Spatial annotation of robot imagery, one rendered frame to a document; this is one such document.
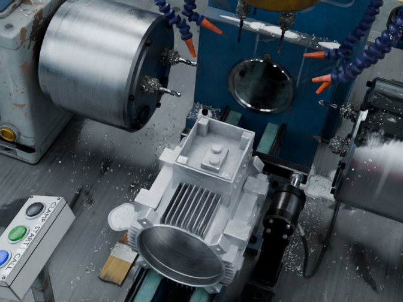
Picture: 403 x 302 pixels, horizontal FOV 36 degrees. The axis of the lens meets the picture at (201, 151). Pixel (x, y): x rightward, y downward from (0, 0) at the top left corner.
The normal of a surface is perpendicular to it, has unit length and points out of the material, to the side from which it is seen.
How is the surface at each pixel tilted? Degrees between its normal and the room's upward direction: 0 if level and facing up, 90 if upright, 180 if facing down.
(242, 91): 90
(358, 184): 84
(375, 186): 81
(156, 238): 54
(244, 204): 0
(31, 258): 66
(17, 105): 89
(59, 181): 0
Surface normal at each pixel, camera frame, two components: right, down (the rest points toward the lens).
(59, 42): -0.19, -0.03
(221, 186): -0.36, 0.67
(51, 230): 0.88, 0.01
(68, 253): 0.07, -0.67
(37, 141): 0.93, 0.31
